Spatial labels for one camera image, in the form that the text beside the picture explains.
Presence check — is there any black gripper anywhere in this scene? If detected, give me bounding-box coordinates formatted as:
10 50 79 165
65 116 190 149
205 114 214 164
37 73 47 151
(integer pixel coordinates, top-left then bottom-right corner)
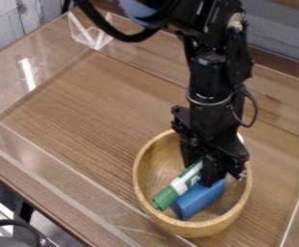
171 93 250 187

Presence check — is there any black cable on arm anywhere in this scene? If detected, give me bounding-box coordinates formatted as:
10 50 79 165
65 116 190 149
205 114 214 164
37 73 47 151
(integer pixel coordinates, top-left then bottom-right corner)
230 86 261 128

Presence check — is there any clear acrylic tray wall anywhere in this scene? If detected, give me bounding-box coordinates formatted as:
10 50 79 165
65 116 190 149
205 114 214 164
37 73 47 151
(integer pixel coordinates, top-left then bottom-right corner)
0 123 195 247

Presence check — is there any brown wooden bowl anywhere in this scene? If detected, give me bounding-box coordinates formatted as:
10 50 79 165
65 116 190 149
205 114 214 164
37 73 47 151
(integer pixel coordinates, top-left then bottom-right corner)
133 130 253 238

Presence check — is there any clear acrylic corner bracket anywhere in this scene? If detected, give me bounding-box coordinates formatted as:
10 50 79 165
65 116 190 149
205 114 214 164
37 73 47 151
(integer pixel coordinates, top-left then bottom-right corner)
67 13 114 51

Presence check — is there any green white marker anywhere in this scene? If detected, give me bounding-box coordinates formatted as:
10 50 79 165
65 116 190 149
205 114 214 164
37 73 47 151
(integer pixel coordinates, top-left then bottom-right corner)
151 160 203 211

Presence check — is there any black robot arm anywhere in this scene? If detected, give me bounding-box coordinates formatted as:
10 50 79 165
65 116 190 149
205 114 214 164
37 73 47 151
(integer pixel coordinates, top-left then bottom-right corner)
77 0 254 186

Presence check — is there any black cable lower left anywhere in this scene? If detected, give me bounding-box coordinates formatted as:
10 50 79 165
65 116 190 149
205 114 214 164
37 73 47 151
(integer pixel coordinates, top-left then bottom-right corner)
0 218 42 247

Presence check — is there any blue rectangular block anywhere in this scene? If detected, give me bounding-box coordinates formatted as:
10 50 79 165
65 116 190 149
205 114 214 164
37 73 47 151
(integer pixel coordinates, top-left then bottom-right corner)
171 179 226 221

